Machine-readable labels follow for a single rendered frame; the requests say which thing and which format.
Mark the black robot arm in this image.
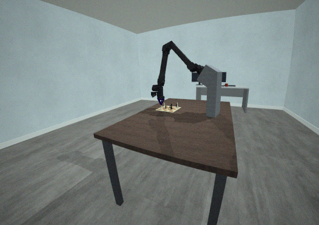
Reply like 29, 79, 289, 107
151, 41, 204, 97

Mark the brown and cream checkered chessboard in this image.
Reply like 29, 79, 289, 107
156, 106, 181, 113

